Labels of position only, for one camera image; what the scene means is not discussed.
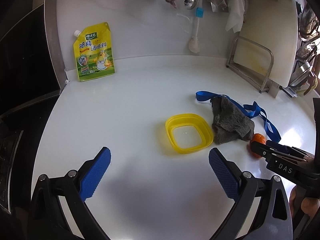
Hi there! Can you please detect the orange peel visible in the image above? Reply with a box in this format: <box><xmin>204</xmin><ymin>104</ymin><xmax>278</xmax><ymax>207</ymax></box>
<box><xmin>249</xmin><ymin>133</ymin><xmax>266</xmax><ymax>159</ymax></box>

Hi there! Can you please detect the dark grey rag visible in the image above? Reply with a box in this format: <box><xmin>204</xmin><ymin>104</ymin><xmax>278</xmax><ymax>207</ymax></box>
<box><xmin>210</xmin><ymin>96</ymin><xmax>255</xmax><ymax>145</ymax></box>

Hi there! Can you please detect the blue ribbon strap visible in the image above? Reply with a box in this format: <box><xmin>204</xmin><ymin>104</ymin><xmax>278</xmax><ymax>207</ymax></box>
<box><xmin>195</xmin><ymin>90</ymin><xmax>282</xmax><ymax>143</ymax></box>

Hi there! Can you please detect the yellow plastic container ring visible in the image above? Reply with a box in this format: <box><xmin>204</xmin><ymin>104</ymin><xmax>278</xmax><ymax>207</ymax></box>
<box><xmin>164</xmin><ymin>113</ymin><xmax>215</xmax><ymax>155</ymax></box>

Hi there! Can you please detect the right hand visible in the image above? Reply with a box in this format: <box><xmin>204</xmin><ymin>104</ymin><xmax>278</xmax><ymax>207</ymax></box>
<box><xmin>289</xmin><ymin>186</ymin><xmax>320</xmax><ymax>218</ymax></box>

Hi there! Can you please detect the glass pot lid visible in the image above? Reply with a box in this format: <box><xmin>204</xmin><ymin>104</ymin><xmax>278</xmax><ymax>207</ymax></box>
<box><xmin>289</xmin><ymin>62</ymin><xmax>312</xmax><ymax>88</ymax></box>

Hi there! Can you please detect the steel cutting board rack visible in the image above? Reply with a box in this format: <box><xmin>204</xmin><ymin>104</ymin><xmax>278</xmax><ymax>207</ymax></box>
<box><xmin>226</xmin><ymin>36</ymin><xmax>274</xmax><ymax>93</ymax></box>

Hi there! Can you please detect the yellow seasoning pouch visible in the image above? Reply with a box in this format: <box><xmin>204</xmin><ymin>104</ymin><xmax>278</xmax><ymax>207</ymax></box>
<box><xmin>73</xmin><ymin>22</ymin><xmax>115</xmax><ymax>82</ymax></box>

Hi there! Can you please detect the white bottle brush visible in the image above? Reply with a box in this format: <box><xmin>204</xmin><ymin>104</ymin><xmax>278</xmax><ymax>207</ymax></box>
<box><xmin>188</xmin><ymin>0</ymin><xmax>204</xmax><ymax>54</ymax></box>

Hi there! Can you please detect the black lid rack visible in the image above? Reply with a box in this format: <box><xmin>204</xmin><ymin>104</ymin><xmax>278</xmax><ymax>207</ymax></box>
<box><xmin>280</xmin><ymin>3</ymin><xmax>319</xmax><ymax>98</ymax></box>

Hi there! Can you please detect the white cutting board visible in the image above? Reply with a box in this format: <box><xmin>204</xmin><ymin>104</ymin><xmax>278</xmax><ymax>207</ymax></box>
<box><xmin>240</xmin><ymin>0</ymin><xmax>298</xmax><ymax>87</ymax></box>

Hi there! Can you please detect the white hanging cloth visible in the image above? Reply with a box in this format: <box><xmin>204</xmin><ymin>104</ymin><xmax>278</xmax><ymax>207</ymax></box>
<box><xmin>225</xmin><ymin>0</ymin><xmax>245</xmax><ymax>33</ymax></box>

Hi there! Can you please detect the yellow gas hose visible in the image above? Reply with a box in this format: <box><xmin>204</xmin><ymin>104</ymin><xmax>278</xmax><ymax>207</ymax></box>
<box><xmin>303</xmin><ymin>76</ymin><xmax>318</xmax><ymax>96</ymax></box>

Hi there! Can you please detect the steel ladle with white handle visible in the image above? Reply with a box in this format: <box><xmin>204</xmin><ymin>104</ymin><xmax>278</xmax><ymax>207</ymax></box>
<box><xmin>184</xmin><ymin>0</ymin><xmax>196</xmax><ymax>10</ymax></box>

